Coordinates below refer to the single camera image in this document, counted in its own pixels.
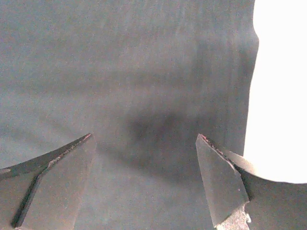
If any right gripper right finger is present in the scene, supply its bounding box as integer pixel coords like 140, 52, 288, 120
195, 133, 307, 230

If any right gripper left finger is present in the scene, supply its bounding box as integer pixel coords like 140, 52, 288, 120
0, 133, 96, 230

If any black t shirt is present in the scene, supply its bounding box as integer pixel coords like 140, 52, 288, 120
0, 0, 258, 230

